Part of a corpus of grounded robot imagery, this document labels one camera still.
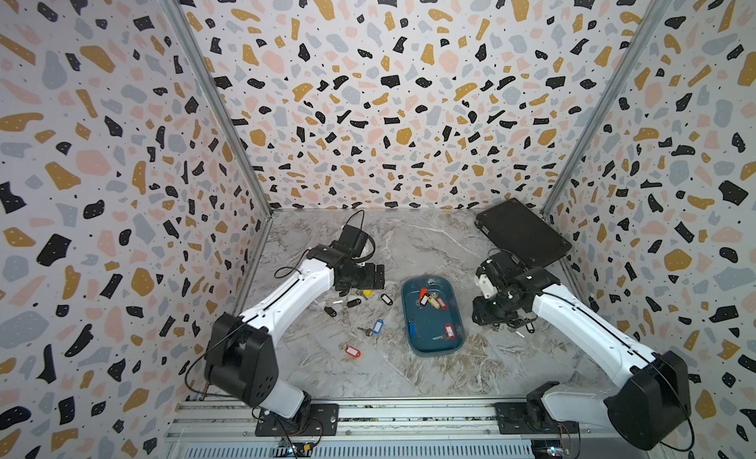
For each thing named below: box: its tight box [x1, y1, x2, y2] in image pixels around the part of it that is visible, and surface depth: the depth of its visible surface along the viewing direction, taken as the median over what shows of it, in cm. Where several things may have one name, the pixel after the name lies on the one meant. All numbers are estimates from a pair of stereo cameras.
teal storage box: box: [401, 274, 466, 358], surface depth 94 cm
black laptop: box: [474, 198, 573, 268], surface depth 114 cm
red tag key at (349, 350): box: [338, 337, 362, 358], surface depth 87 cm
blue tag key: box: [357, 319, 385, 337], surface depth 92 cm
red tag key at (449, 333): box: [431, 323, 455, 340], surface depth 90 cm
